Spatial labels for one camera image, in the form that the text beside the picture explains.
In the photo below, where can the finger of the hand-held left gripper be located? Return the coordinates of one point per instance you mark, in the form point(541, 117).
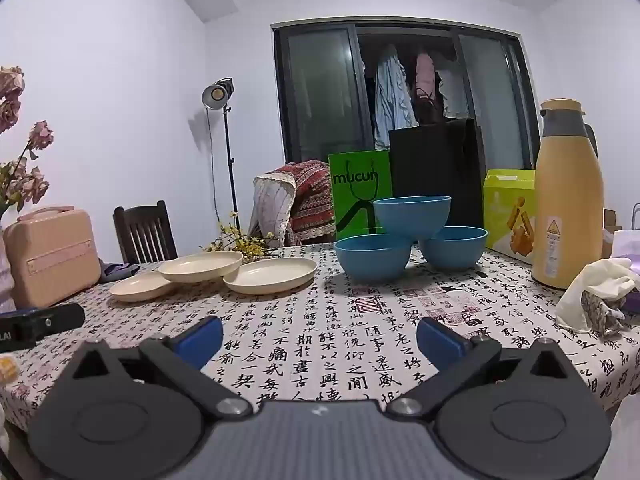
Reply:
point(57, 317)

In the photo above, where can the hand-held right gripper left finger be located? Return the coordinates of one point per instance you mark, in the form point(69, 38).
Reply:
point(200, 342)

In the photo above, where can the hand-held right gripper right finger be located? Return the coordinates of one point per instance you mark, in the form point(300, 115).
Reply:
point(440, 342)

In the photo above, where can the cream plate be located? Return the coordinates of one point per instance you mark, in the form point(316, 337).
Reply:
point(272, 275)
point(200, 266)
point(145, 290)

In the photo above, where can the blue bowl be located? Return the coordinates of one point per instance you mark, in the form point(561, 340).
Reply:
point(372, 260)
point(412, 215)
point(452, 250)

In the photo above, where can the pink small suitcase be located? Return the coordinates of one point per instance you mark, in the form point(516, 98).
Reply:
point(55, 255)

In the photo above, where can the lilac grey vase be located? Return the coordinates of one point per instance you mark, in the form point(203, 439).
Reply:
point(4, 270)

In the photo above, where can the grey purple pouch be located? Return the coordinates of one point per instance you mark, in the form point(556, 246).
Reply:
point(117, 271)

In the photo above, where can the yellow flower branch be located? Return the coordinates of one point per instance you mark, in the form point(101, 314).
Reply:
point(245, 245)

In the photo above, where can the dark wooden chair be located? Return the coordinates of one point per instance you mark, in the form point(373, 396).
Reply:
point(145, 235)

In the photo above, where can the yellow-green snack box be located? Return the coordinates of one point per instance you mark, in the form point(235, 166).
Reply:
point(510, 210)

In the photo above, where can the dried pink roses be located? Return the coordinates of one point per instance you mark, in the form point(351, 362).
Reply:
point(20, 170)

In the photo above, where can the grey patterned pouch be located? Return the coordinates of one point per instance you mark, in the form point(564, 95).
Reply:
point(600, 315)

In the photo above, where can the cream cloth bag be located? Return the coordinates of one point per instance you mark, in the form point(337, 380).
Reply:
point(595, 285)

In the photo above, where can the red patterned blanket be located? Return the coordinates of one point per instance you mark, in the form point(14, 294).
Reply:
point(305, 200)

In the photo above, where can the green paper bag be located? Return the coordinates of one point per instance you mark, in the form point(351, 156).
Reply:
point(357, 185)

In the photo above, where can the black paper bag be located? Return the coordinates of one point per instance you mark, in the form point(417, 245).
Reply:
point(430, 160)

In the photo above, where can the yellow thermos jug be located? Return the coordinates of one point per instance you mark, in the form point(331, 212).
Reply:
point(567, 210)

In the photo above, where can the lilac plastic bag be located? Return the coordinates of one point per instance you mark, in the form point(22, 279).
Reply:
point(627, 245)

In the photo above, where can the hanging light blue shirt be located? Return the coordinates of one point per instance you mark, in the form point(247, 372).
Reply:
point(392, 100)

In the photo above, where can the studio light on stand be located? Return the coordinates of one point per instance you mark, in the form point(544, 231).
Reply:
point(217, 94)

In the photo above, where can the hanging white garment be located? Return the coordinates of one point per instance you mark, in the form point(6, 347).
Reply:
point(452, 90)

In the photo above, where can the hanging pink garment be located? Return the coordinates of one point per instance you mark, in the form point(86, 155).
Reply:
point(425, 72)

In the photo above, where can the dark sliding glass door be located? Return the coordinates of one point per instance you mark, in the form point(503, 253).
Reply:
point(320, 100)

